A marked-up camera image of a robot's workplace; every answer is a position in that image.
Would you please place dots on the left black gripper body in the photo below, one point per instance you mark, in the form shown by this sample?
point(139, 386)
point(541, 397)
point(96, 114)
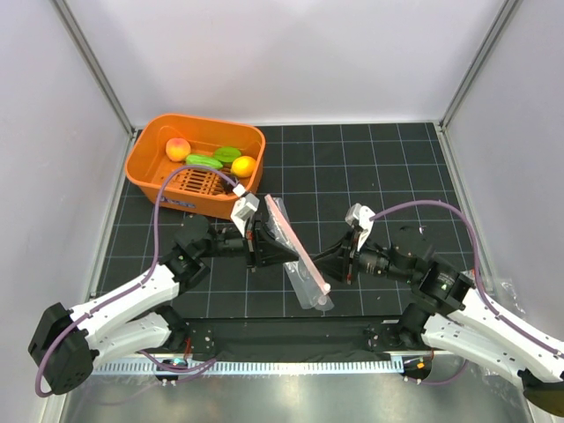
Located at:
point(256, 224)

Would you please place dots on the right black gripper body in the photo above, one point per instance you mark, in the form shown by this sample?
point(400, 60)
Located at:
point(370, 259)

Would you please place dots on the pink dotted zip bag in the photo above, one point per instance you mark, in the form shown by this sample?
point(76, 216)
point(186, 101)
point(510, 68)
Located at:
point(311, 290)

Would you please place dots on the yellow orange toy fruit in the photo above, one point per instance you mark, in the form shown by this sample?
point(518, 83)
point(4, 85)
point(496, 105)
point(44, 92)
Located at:
point(243, 167)

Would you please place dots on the long green toy vegetable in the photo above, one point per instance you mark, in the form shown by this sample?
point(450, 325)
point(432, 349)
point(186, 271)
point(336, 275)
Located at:
point(203, 160)

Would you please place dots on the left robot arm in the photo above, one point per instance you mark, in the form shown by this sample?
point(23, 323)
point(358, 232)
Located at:
point(69, 343)

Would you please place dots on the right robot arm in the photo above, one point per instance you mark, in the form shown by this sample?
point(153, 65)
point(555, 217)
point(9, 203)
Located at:
point(449, 313)

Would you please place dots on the spare clear zip bags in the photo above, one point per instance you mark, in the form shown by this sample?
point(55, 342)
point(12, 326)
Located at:
point(502, 295)

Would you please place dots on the black base bar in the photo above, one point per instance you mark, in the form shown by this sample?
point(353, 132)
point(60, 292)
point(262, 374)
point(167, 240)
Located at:
point(295, 339)

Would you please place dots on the small green toy vegetable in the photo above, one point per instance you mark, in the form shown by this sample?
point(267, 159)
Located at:
point(227, 155)

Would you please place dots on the orange plastic basket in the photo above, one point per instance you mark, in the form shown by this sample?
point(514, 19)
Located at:
point(193, 191)

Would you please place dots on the peach toy fruit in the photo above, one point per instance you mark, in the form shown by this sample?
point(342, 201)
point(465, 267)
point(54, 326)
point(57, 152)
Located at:
point(177, 149)

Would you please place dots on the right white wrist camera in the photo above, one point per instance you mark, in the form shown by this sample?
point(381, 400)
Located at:
point(359, 217)

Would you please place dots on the white slotted cable duct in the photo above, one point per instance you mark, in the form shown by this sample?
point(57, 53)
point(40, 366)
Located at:
point(143, 366)

